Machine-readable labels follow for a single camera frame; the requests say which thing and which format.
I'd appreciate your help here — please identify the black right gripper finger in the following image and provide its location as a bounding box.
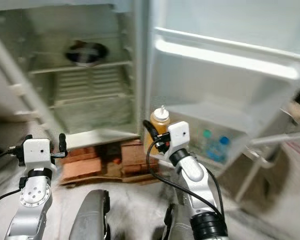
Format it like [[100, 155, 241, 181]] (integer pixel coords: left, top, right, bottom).
[[143, 119, 161, 146]]

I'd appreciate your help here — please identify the orange sauce squeeze bottle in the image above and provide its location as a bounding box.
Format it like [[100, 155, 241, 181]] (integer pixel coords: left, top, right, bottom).
[[144, 105, 172, 155]]

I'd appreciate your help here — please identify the white fridge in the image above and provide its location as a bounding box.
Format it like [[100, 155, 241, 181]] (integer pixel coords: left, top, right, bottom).
[[0, 0, 148, 148]]

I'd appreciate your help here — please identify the white fridge door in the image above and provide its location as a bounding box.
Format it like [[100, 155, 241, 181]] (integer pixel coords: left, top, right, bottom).
[[135, 0, 300, 176]]

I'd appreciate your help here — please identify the red brick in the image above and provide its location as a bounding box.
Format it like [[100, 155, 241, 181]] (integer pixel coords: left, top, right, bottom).
[[117, 140, 147, 176], [59, 146, 96, 183]]

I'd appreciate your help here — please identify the teal cap water bottle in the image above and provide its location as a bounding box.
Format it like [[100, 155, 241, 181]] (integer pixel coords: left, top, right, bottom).
[[200, 128, 215, 156]]

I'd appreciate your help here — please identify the blue cap water bottle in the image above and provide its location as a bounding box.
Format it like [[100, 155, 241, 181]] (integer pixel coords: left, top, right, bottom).
[[211, 135, 232, 165]]

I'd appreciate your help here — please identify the grey robot left leg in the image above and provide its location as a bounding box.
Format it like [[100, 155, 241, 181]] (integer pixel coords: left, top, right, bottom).
[[69, 189, 112, 240]]

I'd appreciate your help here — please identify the grey robot leg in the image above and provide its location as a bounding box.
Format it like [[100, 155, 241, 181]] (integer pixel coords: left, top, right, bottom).
[[69, 189, 112, 240], [162, 202, 202, 240]]

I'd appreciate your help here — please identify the grey robot right leg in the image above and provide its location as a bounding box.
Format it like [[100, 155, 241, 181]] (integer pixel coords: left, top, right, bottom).
[[162, 202, 202, 240]]

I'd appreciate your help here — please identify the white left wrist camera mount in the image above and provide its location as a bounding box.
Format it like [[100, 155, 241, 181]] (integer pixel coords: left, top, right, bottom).
[[23, 137, 55, 172]]

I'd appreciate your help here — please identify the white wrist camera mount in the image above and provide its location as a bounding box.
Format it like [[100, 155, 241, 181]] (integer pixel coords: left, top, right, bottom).
[[23, 137, 55, 172], [162, 121, 191, 157]]

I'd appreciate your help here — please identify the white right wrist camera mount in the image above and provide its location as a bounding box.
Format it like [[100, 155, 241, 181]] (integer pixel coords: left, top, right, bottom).
[[162, 121, 191, 157]]

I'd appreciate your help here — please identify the fridge wire shelf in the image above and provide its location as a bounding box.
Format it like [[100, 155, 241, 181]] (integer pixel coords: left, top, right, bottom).
[[27, 60, 133, 76], [47, 92, 128, 108]]

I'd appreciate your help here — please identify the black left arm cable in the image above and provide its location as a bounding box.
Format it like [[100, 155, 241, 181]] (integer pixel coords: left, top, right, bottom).
[[0, 148, 23, 213]]

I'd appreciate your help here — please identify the white metal rack frame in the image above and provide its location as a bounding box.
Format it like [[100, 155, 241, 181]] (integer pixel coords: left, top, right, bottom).
[[232, 131, 300, 203]]

